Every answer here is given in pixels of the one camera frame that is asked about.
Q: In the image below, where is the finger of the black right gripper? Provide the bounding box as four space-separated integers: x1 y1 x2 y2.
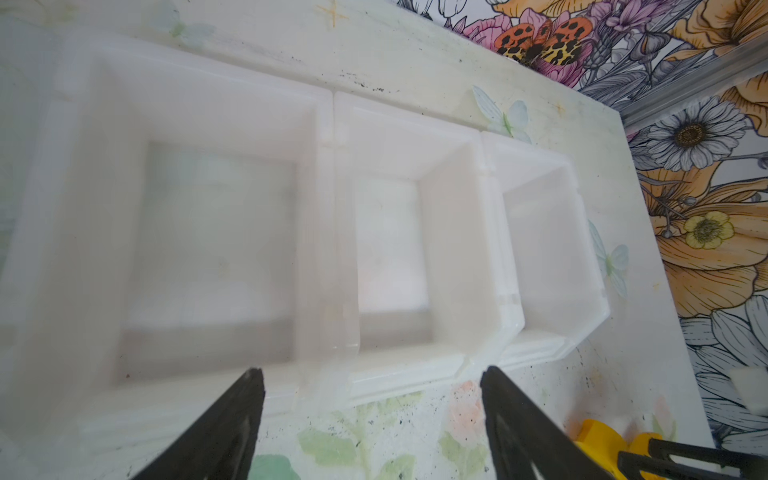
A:
617 438 767 479

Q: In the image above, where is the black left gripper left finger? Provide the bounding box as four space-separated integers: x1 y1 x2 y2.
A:
135 368 265 480

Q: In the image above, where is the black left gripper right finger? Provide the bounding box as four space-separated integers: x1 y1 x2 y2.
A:
480 366 611 479

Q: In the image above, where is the yellow lego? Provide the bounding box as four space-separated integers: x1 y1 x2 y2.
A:
574 419 663 480

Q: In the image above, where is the white three-compartment tray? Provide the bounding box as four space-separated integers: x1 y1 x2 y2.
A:
1 32 609 441

